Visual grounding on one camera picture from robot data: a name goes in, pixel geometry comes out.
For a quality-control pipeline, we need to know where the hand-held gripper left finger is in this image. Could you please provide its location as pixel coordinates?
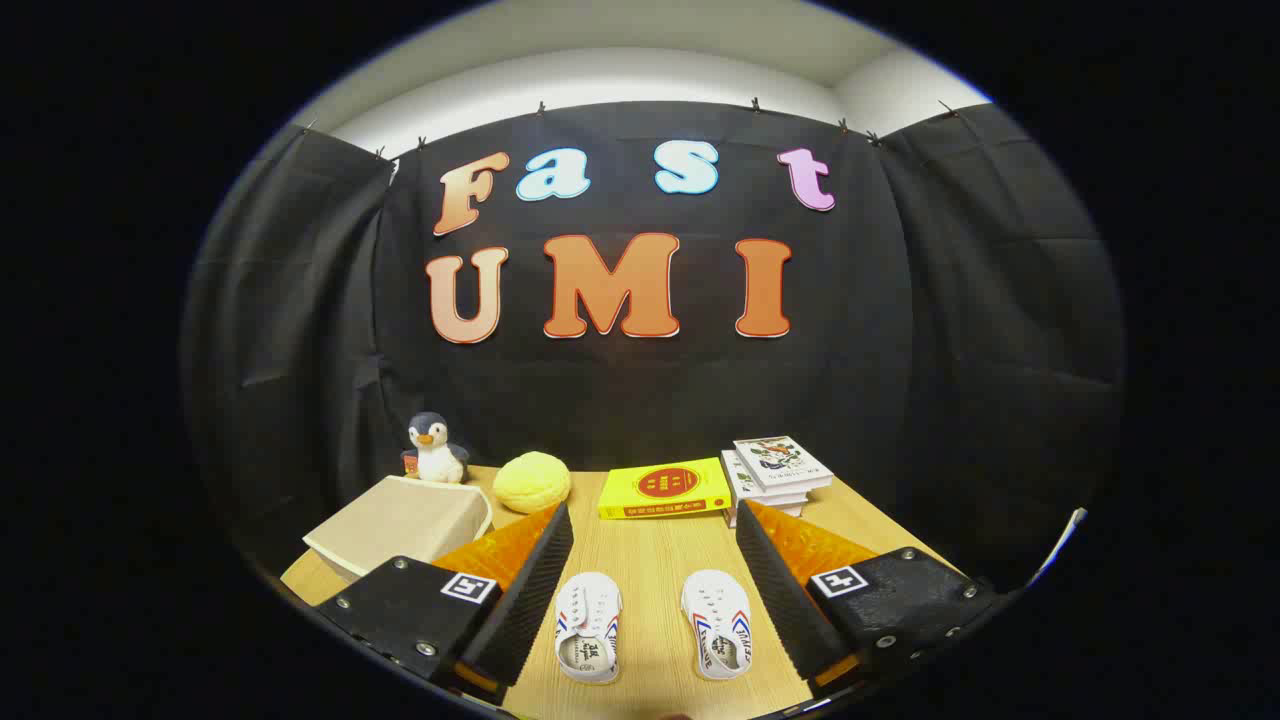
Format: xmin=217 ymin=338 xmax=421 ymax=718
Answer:
xmin=313 ymin=502 xmax=576 ymax=701

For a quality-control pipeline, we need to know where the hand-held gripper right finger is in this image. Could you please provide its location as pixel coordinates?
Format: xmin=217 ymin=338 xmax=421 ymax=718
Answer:
xmin=735 ymin=500 xmax=1001 ymax=701

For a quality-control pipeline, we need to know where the white canvas shoe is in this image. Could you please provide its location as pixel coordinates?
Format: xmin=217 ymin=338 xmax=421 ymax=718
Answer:
xmin=554 ymin=571 xmax=624 ymax=685
xmin=681 ymin=569 xmax=753 ymax=682

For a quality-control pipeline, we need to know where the beige fabric storage box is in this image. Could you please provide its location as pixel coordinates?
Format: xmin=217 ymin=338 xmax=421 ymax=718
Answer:
xmin=303 ymin=475 xmax=495 ymax=583

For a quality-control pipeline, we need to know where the yellow round plush cushion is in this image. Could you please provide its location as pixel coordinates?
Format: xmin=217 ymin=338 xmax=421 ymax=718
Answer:
xmin=493 ymin=451 xmax=572 ymax=515

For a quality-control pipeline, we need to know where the white book floral cover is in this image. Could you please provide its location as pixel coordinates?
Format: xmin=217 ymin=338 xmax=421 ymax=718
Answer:
xmin=733 ymin=436 xmax=834 ymax=494

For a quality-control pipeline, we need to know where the yellow book red circle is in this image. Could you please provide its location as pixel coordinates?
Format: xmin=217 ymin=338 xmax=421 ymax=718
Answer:
xmin=598 ymin=457 xmax=733 ymax=521

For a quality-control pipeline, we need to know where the penguin plush toy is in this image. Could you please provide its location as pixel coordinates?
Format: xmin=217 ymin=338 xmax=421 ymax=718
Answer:
xmin=401 ymin=412 xmax=471 ymax=485

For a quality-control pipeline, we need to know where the black backdrop cloth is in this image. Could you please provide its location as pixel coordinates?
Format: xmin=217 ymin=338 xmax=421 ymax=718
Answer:
xmin=183 ymin=100 xmax=1126 ymax=591

